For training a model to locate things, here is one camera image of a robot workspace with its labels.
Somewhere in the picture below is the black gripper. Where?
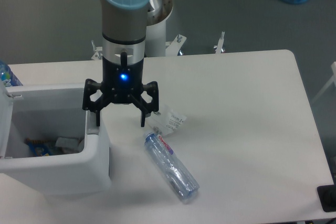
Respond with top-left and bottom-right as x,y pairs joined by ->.
82,57 -> 159,127

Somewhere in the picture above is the grey lid push button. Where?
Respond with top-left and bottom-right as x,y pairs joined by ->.
86,111 -> 100,135

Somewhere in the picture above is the white plastic trash can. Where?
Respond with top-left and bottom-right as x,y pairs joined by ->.
1,83 -> 111,195

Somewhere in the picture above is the white trash can lid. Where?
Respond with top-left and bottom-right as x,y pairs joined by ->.
0,81 -> 14,158

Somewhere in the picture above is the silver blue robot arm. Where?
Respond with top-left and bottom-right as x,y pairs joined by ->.
82,0 -> 159,125

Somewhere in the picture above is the grey crumpled trash in bin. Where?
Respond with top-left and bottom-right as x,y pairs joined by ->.
55,137 -> 83,154

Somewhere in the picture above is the clear plastic packaging bag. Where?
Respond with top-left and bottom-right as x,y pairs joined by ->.
146,103 -> 187,136

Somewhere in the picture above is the blue snack wrapper in bin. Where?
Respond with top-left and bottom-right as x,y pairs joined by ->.
24,138 -> 58,156

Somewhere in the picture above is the blue labelled bottle at left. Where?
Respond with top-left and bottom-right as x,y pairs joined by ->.
1,60 -> 23,87

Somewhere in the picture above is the empty clear plastic bottle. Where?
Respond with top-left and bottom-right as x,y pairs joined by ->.
143,131 -> 200,203

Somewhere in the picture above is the black device at table edge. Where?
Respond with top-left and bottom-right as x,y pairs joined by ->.
317,185 -> 335,212

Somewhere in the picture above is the white levelling foot bracket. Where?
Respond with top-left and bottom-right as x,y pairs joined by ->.
214,31 -> 226,54

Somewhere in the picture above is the white frame at right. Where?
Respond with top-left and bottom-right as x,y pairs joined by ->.
312,62 -> 335,104

